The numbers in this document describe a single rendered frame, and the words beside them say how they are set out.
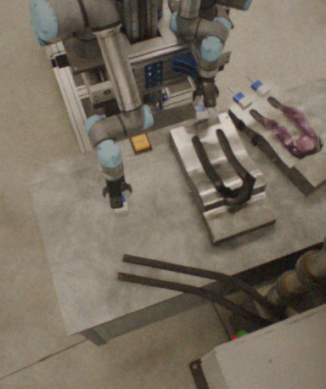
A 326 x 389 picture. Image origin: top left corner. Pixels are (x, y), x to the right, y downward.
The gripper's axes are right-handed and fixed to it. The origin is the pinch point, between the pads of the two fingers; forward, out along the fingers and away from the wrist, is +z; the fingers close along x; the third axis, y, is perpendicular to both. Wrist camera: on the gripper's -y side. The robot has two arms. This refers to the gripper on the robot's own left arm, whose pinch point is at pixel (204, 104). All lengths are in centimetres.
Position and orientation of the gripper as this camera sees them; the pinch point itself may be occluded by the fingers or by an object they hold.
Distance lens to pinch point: 196.5
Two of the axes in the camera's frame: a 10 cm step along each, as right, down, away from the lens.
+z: -0.1, 4.4, 9.0
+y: -1.9, -8.8, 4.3
